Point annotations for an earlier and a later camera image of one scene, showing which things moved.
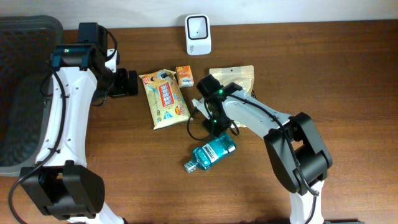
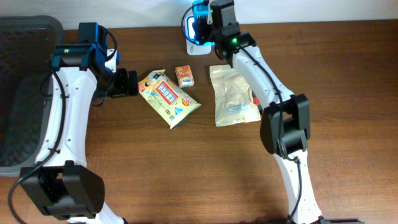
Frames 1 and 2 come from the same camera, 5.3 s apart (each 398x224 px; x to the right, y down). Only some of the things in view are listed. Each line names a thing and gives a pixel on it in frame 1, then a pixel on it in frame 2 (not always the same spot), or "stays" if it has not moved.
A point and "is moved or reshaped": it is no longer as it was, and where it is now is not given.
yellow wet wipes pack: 165,102 is moved or reshaped
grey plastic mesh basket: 27,46 stays
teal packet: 204,156 to 203,33
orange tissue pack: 185,76 stays
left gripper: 123,88 stays
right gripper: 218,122 to 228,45
